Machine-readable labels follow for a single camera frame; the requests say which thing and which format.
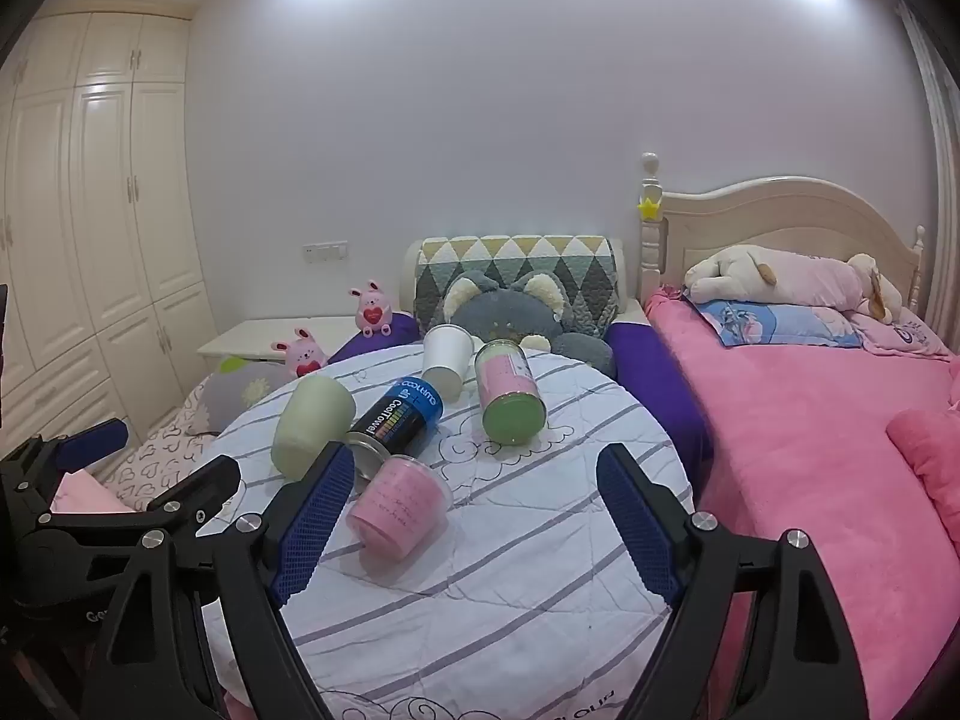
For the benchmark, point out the triangle pattern quilted cover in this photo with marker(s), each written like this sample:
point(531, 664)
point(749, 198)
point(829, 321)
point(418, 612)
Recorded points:
point(525, 259)

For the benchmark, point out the heart print sheet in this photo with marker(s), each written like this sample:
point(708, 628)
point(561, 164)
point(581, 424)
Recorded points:
point(161, 450)

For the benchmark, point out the yellow star sticker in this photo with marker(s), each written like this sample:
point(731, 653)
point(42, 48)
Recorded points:
point(649, 206)

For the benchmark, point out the white nightstand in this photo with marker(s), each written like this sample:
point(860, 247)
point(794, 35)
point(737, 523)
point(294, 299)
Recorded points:
point(255, 336)

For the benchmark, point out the blue and black can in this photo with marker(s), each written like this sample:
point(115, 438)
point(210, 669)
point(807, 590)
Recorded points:
point(401, 412)

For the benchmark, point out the pink fleece blanket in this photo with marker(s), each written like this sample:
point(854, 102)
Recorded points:
point(810, 450)

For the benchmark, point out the pale green cup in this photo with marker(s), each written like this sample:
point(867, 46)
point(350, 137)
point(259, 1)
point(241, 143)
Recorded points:
point(311, 420)

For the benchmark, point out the cream wardrobe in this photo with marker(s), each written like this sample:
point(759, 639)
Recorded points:
point(105, 225)

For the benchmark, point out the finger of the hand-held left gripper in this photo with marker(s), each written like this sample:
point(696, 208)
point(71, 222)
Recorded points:
point(196, 486)
point(94, 439)

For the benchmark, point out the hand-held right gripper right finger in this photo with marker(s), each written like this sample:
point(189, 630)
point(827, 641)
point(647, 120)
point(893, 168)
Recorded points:
point(637, 532)

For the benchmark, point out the blue cartoon pillow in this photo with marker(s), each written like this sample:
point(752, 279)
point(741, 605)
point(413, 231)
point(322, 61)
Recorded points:
point(780, 326)

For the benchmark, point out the cream and pink plush dog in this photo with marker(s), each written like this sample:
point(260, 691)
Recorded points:
point(795, 277)

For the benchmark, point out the pink jar with green lid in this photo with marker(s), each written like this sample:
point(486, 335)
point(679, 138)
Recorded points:
point(510, 394)

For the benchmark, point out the grey flower cushion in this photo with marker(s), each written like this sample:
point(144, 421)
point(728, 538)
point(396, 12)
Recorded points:
point(240, 390)

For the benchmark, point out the pink fleece cushion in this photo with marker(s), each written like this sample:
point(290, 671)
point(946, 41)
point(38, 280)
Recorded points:
point(930, 457)

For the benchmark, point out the white wall socket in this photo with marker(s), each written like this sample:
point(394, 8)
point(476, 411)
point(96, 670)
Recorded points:
point(325, 250)

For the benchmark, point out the cream wooden headboard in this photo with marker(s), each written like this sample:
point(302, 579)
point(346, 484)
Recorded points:
point(787, 221)

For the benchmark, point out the grey cat plush pillow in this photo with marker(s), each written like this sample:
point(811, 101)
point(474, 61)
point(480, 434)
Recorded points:
point(510, 315)

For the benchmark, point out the pink printed pillow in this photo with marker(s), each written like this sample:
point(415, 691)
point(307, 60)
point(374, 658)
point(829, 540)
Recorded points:
point(904, 330)

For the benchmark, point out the clear pink cup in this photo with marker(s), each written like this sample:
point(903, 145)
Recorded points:
point(397, 508)

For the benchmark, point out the light pink cloth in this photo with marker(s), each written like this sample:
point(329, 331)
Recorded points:
point(79, 491)

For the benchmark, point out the pink rabbit toy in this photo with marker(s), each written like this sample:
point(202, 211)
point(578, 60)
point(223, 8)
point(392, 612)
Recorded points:
point(302, 354)
point(371, 309)

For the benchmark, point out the white paper cup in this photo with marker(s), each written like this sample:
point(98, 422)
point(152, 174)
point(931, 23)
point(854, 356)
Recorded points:
point(446, 364)

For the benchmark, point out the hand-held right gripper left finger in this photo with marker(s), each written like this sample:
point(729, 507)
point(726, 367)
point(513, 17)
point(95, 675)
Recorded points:
point(313, 521)

